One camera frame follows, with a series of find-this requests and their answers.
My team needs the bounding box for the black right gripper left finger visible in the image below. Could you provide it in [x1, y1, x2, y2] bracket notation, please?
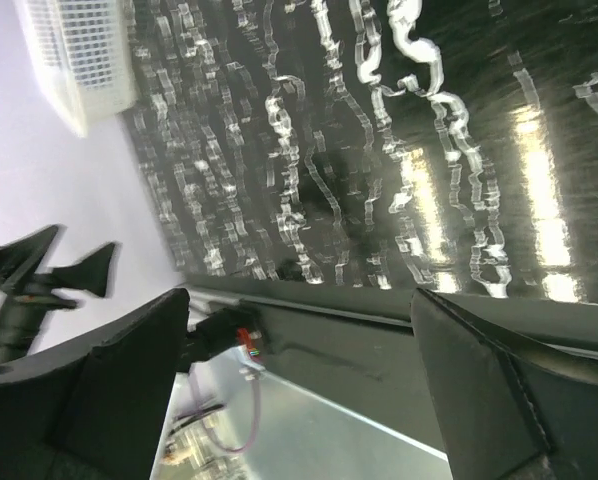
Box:
[0, 288, 189, 479]

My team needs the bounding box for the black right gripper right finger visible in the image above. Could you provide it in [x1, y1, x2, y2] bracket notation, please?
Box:
[410, 289, 598, 479]

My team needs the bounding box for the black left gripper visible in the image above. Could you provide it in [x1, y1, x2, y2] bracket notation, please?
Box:
[0, 225, 118, 365]

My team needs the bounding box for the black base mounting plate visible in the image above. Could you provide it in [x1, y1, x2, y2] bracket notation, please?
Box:
[189, 278, 598, 451]

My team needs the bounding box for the white plastic mesh basket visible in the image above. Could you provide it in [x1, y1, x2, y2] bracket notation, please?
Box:
[15, 0, 137, 138]

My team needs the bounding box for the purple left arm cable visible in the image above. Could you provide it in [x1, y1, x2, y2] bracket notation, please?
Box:
[188, 369, 263, 455]

